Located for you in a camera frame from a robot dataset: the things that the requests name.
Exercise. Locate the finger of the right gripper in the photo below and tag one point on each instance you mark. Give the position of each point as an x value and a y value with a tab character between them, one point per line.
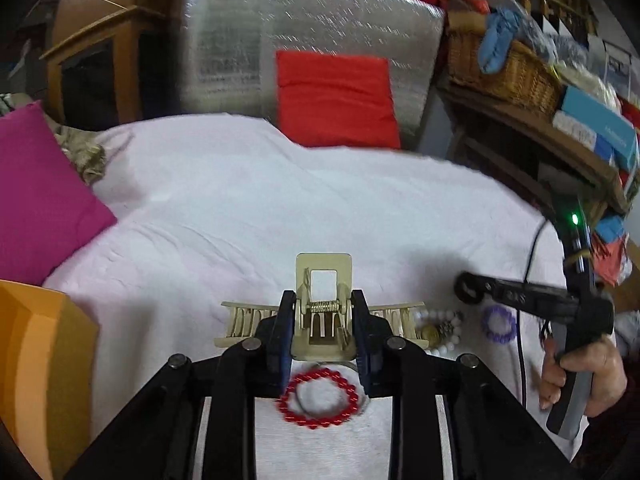
469	289

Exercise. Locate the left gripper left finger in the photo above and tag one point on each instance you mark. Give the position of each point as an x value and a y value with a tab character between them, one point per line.
260	363

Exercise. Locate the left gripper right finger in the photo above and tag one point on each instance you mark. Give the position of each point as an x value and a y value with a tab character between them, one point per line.
388	365

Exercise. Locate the beige claw hair clip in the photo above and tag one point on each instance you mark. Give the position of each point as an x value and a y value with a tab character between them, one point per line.
322	330

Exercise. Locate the silver bangle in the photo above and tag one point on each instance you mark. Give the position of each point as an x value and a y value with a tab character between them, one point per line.
321	397

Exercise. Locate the right hand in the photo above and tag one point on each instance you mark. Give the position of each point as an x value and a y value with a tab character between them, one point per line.
601	358

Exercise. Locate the wooden shelf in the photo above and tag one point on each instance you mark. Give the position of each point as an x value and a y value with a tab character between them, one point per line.
526	153

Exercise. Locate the white pink bed towel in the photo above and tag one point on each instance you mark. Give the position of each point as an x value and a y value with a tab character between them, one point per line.
215	208

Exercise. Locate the teal white box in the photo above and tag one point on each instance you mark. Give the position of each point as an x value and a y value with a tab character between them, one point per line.
598	128

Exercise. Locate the orange storage box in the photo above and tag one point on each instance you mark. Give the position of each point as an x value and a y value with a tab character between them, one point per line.
47	353

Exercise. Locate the wicker basket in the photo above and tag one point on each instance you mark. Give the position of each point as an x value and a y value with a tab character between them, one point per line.
522	80

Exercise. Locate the red cushion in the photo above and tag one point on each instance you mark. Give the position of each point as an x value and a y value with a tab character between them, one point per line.
329	100

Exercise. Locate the blue cloth in basket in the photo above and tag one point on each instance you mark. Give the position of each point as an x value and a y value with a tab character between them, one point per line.
502	27

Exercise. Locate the magenta cushion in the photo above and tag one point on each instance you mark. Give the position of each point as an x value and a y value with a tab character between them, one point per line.
47	211

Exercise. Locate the beige patterned cloth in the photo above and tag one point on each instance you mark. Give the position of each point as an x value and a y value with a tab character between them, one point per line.
87	156

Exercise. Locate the wooden cabinet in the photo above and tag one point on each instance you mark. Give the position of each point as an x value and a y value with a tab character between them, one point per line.
93	64

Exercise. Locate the silver foil insulation sheet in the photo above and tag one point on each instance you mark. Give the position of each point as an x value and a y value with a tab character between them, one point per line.
226	51

